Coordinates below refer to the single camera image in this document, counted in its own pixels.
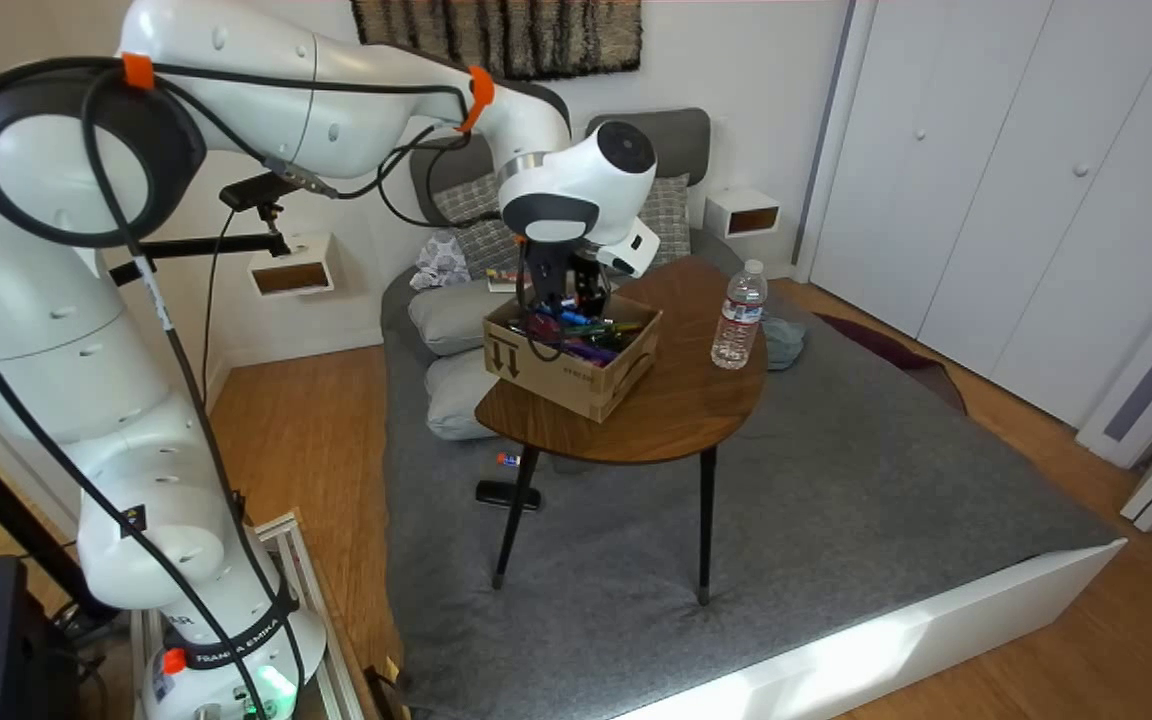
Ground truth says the checkered grey cushion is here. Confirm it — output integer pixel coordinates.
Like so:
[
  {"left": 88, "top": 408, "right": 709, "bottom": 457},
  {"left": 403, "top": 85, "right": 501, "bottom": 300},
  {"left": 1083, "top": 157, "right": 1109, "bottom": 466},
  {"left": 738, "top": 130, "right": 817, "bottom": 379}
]
[{"left": 434, "top": 173, "right": 527, "bottom": 278}]

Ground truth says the clear plastic water bottle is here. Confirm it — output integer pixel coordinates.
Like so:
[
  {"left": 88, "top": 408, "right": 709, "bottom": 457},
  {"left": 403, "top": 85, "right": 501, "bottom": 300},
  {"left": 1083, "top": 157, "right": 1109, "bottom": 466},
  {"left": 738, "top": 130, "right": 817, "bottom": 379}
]
[{"left": 709, "top": 257, "right": 772, "bottom": 371}]

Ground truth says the pink marker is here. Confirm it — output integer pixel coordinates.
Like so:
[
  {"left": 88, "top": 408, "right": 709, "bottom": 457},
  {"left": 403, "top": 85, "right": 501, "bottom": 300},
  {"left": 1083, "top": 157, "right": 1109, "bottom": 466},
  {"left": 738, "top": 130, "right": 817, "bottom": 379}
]
[{"left": 545, "top": 336, "right": 623, "bottom": 368}]

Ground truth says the large light grey pillow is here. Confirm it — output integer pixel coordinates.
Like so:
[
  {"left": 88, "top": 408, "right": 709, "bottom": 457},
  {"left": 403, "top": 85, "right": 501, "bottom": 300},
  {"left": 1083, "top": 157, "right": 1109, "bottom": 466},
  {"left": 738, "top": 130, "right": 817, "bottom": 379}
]
[{"left": 420, "top": 349, "right": 510, "bottom": 447}]

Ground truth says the wooden table with black legs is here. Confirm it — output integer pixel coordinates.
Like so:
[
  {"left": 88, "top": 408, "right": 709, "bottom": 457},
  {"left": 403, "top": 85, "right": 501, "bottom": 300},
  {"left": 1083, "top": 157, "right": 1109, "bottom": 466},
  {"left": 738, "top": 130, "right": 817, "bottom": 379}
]
[{"left": 471, "top": 253, "right": 772, "bottom": 598}]

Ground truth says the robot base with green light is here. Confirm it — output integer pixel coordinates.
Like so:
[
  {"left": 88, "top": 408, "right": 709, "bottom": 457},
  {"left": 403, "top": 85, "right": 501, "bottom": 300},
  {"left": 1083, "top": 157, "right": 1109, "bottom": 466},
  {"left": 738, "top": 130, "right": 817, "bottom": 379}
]
[{"left": 148, "top": 622, "right": 328, "bottom": 720}]

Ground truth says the aluminium frame stand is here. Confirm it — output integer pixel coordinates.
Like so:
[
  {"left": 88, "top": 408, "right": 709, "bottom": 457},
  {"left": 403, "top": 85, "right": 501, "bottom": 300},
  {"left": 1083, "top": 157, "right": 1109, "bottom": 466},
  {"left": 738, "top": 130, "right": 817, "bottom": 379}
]
[{"left": 254, "top": 506, "right": 383, "bottom": 720}]

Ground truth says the white crumpled plastic bag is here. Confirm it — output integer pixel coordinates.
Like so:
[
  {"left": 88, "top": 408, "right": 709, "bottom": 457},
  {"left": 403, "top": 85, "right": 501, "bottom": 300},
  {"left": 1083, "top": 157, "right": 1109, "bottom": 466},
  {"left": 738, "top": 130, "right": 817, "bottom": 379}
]
[{"left": 407, "top": 234, "right": 471, "bottom": 296}]

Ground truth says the white bed frame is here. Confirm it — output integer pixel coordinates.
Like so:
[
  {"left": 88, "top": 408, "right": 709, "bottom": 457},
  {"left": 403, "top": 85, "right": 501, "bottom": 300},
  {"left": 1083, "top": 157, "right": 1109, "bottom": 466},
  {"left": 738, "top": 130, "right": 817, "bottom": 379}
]
[{"left": 622, "top": 537, "right": 1133, "bottom": 720}]

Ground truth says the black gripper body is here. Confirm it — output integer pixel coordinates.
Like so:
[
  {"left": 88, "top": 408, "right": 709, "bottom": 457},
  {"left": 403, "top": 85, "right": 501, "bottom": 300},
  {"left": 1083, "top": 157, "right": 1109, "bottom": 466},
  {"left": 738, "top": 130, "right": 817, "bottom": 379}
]
[{"left": 518, "top": 234, "right": 616, "bottom": 327}]

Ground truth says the white wooden wall shelf box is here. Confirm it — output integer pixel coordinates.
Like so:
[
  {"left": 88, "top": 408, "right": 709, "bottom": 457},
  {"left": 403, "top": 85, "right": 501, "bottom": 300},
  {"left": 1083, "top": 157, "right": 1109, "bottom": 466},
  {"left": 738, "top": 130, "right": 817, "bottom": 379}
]
[
  {"left": 704, "top": 186, "right": 783, "bottom": 243},
  {"left": 250, "top": 234, "right": 342, "bottom": 300}
]

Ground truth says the dark woven wall hanging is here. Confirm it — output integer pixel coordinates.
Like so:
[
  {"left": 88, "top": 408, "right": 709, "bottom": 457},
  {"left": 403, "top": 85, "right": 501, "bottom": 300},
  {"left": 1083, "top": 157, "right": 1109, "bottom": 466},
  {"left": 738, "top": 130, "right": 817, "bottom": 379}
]
[{"left": 348, "top": 0, "right": 650, "bottom": 79}]

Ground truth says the blue marker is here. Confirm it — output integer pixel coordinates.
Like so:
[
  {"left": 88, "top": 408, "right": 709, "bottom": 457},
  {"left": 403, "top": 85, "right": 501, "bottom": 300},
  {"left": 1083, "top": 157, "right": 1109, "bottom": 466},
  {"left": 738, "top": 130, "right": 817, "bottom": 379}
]
[{"left": 548, "top": 307, "right": 609, "bottom": 336}]

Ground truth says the blue grey blanket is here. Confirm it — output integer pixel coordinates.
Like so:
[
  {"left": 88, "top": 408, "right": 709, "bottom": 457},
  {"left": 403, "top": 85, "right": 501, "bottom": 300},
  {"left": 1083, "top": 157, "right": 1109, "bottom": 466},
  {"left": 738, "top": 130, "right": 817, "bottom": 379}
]
[{"left": 758, "top": 310, "right": 814, "bottom": 375}]

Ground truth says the cardboard box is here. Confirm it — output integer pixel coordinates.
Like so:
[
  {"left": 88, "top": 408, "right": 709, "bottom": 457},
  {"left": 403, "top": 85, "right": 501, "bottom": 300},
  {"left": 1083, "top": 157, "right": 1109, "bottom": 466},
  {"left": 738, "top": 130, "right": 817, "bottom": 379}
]
[{"left": 479, "top": 293, "right": 670, "bottom": 429}]

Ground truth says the white closet door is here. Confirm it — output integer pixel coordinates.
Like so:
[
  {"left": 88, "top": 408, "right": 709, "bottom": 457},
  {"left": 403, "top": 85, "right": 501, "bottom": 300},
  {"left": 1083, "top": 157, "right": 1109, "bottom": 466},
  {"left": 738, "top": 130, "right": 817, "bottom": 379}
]
[
  {"left": 922, "top": 0, "right": 1152, "bottom": 430},
  {"left": 807, "top": 0, "right": 1061, "bottom": 340}
]

